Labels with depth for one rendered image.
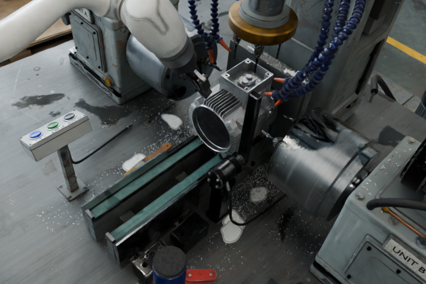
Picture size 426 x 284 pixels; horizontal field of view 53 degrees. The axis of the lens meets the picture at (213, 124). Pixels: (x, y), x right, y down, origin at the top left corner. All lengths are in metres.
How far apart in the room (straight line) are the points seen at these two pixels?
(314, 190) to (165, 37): 0.51
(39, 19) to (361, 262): 0.87
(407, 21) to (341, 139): 3.07
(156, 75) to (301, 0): 0.48
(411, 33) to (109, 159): 3.04
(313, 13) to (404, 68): 2.30
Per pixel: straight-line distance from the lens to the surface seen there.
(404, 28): 4.01
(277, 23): 1.10
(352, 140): 1.11
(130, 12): 0.90
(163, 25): 0.90
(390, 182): 1.06
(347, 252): 1.15
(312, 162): 1.08
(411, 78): 3.47
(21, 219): 1.39
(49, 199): 1.41
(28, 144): 1.18
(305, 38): 1.35
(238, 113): 1.22
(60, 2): 0.94
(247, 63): 1.29
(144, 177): 1.26
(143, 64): 1.38
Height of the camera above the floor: 1.93
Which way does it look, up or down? 46 degrees down
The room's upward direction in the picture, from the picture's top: 6 degrees clockwise
